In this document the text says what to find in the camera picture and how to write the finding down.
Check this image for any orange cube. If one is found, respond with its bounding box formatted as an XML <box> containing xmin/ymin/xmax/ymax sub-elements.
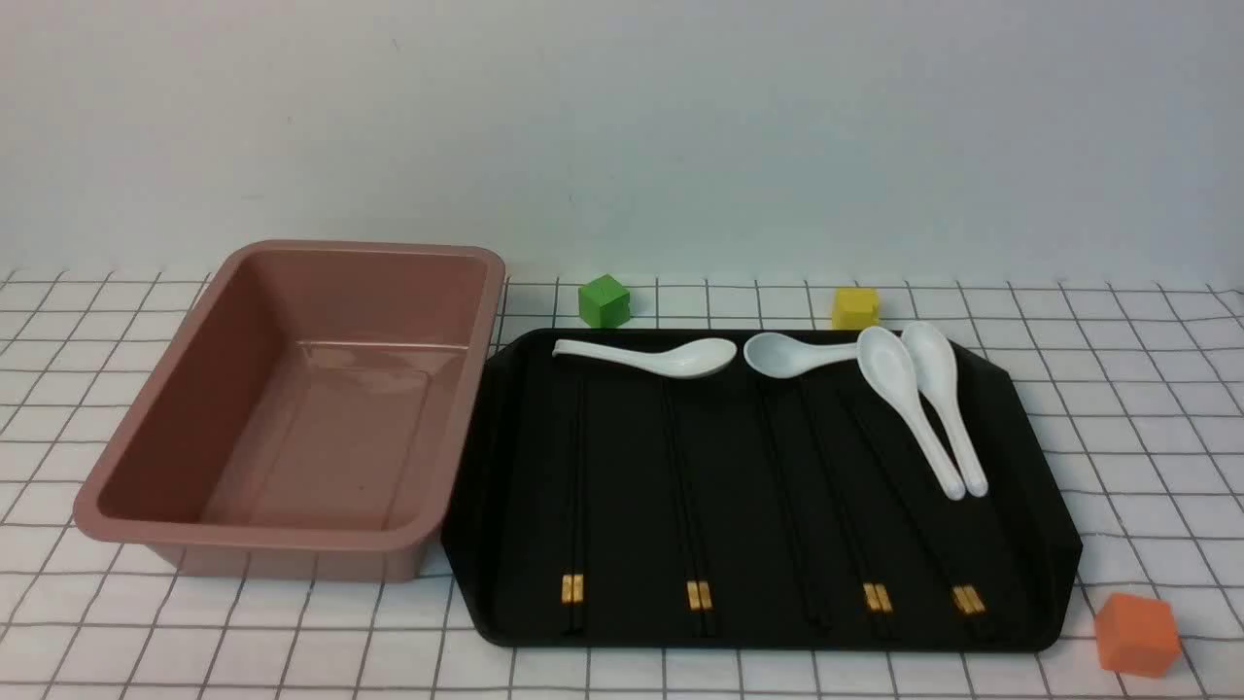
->
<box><xmin>1093</xmin><ymin>592</ymin><xmax>1181</xmax><ymax>678</ymax></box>

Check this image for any black plastic tray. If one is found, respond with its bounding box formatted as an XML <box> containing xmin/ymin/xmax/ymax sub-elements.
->
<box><xmin>442</xmin><ymin>329</ymin><xmax>1084</xmax><ymax>652</ymax></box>

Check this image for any white spoon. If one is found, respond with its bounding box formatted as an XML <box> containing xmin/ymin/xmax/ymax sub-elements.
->
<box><xmin>901</xmin><ymin>322</ymin><xmax>989</xmax><ymax>497</ymax></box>
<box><xmin>857</xmin><ymin>325</ymin><xmax>967</xmax><ymax>501</ymax></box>
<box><xmin>743</xmin><ymin>332</ymin><xmax>858</xmax><ymax>378</ymax></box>
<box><xmin>552</xmin><ymin>338</ymin><xmax>739</xmax><ymax>378</ymax></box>

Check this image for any white spoon far left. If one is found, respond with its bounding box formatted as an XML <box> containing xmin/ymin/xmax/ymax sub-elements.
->
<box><xmin>552</xmin><ymin>338</ymin><xmax>739</xmax><ymax>378</ymax></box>

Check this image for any white grid tablecloth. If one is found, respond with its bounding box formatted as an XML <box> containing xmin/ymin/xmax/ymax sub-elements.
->
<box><xmin>1</xmin><ymin>264</ymin><xmax>1242</xmax><ymax>699</ymax></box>

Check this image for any white spoon far right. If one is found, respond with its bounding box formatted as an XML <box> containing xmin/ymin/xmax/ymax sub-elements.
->
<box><xmin>901</xmin><ymin>322</ymin><xmax>989</xmax><ymax>497</ymax></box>

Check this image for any yellow cube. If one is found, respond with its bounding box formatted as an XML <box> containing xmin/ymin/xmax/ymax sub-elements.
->
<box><xmin>831</xmin><ymin>287</ymin><xmax>881</xmax><ymax>331</ymax></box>

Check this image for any green cube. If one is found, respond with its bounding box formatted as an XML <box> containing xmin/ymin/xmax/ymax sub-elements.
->
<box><xmin>577</xmin><ymin>274</ymin><xmax>632</xmax><ymax>329</ymax></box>

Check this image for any pink plastic bin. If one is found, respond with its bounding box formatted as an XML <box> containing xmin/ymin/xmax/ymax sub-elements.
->
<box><xmin>73</xmin><ymin>240</ymin><xmax>505</xmax><ymax>583</ymax></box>

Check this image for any black chopstick gold band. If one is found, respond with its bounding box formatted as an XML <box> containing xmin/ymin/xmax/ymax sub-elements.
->
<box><xmin>671</xmin><ymin>380</ymin><xmax>719</xmax><ymax>639</ymax></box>
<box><xmin>659</xmin><ymin>378</ymin><xmax>709</xmax><ymax>639</ymax></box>
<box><xmin>843</xmin><ymin>389</ymin><xmax>998</xmax><ymax>643</ymax></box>
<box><xmin>795</xmin><ymin>378</ymin><xmax>889</xmax><ymax>642</ymax></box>
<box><xmin>569</xmin><ymin>373</ymin><xmax>588</xmax><ymax>635</ymax></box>
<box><xmin>837</xmin><ymin>385</ymin><xmax>991</xmax><ymax>644</ymax></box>
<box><xmin>805</xmin><ymin>380</ymin><xmax>893</xmax><ymax>642</ymax></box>
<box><xmin>561</xmin><ymin>374</ymin><xmax>578</xmax><ymax>637</ymax></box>

